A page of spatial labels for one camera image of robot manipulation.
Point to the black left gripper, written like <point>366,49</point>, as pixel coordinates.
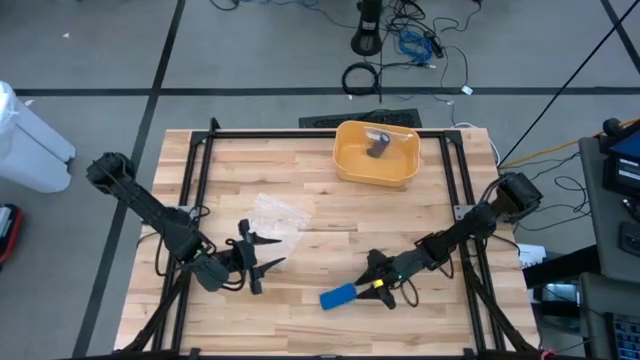
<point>245,260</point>

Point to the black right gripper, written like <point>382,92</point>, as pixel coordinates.
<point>402,267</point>

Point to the bright blue elastic bandage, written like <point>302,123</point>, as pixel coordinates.
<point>335,298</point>

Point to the dark blue elastic bandage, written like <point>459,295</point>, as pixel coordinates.
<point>377,147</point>

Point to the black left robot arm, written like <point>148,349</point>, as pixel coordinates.
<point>150,212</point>

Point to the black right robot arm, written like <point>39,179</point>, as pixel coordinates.
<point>465,230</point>

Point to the yellow tape marker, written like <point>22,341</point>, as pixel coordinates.
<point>378,283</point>

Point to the yellow plastic bin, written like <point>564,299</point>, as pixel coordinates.
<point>355,165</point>

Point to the black keyboard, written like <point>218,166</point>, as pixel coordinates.
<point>325,121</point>

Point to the white paper box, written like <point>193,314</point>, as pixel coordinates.
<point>532,255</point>

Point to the silver metal box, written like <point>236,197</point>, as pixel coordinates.
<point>560,292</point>

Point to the small white tag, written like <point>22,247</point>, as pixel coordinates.
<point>467,90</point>

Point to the grey equipment cart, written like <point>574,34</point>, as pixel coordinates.
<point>600,240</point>

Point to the black stand base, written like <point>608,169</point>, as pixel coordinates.
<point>366,40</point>

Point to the black power adapter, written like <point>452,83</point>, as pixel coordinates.
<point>436,49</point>

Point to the red and black case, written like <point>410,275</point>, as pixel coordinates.
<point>10,230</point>

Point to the white trash bin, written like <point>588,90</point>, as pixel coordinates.
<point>30,150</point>

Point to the keypad with blue keys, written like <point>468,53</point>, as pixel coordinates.
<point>627,340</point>

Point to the black monitor device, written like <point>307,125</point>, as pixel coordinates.
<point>625,170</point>

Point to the black round knob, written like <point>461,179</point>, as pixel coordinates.
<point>611,126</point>

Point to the black metal table frame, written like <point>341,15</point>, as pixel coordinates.
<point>275,134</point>

